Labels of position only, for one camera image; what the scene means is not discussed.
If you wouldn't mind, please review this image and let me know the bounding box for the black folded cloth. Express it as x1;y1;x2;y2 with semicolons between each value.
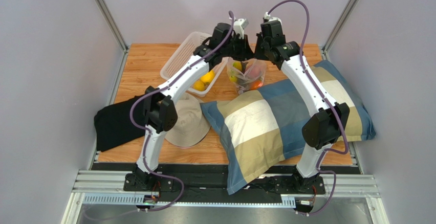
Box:
94;96;145;152

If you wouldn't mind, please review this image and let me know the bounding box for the clear zip top bag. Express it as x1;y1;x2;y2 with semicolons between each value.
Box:
226;58;267;95

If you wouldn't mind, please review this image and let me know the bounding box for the beige bucket hat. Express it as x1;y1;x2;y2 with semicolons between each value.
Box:
165;93;211;148

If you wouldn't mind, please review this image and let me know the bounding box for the aluminium frame rail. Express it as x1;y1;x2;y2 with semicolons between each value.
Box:
62;165;389;223

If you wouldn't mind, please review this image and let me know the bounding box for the blue beige checkered pillow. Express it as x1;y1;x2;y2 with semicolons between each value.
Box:
201;61;376;195

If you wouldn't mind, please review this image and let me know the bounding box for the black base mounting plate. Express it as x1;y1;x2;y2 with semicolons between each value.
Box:
91;162;361;204

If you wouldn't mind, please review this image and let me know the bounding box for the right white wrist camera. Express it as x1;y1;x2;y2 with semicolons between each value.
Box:
263;12;282;24

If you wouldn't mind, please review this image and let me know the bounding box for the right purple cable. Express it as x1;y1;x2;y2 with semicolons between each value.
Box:
267;0;350;216

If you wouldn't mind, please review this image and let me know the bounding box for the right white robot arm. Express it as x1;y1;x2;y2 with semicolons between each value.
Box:
254;19;350;193

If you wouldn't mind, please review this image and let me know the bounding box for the white plastic basket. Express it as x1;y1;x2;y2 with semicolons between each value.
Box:
160;31;228;98

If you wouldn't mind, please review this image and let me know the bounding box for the yellow fake lemon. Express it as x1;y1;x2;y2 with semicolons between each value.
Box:
200;70;215;85

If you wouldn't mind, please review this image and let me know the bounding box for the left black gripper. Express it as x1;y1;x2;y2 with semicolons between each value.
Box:
220;34;253;62

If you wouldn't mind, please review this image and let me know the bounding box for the yellow fake fruit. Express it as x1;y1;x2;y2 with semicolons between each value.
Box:
192;80;206;92

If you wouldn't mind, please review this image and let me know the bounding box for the pink fake fruit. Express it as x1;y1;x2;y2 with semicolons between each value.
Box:
247;64;265;80

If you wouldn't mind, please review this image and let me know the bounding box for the yellow green fake pepper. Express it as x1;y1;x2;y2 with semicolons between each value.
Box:
232;61;243;73

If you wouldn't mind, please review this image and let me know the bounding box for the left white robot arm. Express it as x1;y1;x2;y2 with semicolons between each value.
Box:
126;18;254;190

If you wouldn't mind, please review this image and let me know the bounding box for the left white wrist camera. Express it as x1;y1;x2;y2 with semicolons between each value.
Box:
233;18;249;39

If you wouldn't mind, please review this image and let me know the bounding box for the orange fake fruit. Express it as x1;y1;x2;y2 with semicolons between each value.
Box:
249;80;263;91

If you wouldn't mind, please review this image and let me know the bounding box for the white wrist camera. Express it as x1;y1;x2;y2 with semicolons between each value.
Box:
263;12;282;24
233;18;249;39

